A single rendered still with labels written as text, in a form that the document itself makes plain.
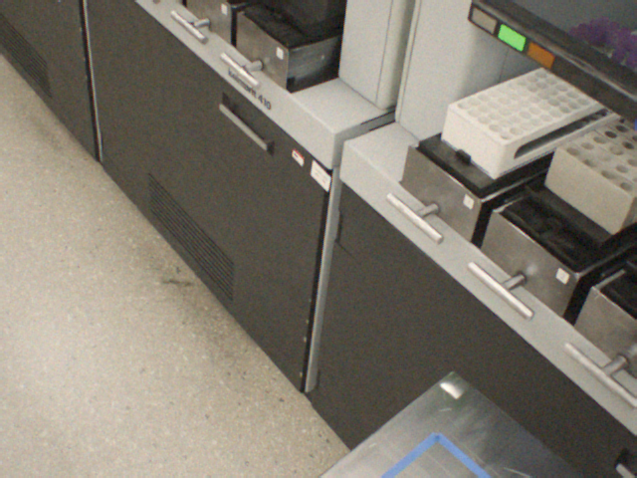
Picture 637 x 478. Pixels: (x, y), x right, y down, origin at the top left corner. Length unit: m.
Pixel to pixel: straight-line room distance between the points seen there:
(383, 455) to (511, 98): 0.57
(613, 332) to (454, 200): 0.26
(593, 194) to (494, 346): 0.25
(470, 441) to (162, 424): 1.07
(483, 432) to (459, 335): 0.41
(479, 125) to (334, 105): 0.30
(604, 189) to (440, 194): 0.21
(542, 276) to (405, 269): 0.26
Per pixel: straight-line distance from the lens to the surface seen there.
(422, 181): 1.13
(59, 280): 2.07
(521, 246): 1.04
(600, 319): 1.01
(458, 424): 0.80
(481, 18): 1.07
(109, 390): 1.84
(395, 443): 0.78
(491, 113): 1.11
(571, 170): 1.05
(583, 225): 1.05
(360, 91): 1.32
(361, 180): 1.23
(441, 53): 1.17
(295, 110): 1.32
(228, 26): 1.42
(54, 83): 2.31
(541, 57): 1.02
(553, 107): 1.16
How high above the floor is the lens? 1.46
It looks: 43 degrees down
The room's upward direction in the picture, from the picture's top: 7 degrees clockwise
